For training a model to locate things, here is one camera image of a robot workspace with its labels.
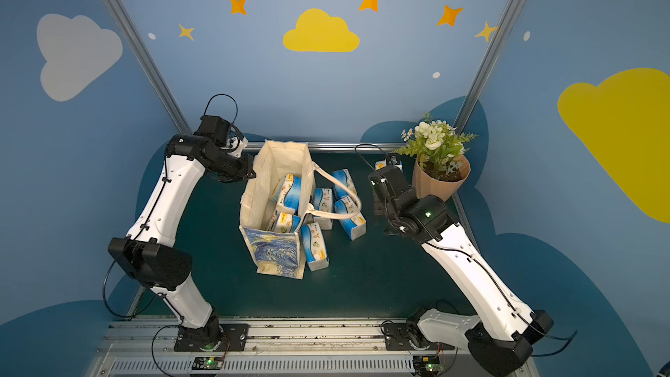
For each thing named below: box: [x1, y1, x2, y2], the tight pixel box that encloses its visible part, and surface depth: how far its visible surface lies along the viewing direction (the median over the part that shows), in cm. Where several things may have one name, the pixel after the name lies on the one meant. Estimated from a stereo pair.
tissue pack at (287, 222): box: [274, 212, 301, 234], surface depth 82 cm
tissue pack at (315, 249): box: [300, 221, 329, 272], surface depth 86 cm
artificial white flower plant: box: [392, 111, 479, 179], surface depth 90 cm
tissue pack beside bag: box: [313, 187, 334, 230], surface depth 98 cm
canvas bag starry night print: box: [238, 140, 363, 280], surface depth 84 cm
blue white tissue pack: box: [334, 195, 367, 241], surface depth 94 cm
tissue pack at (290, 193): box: [277, 173, 303, 212], surface depth 88 cm
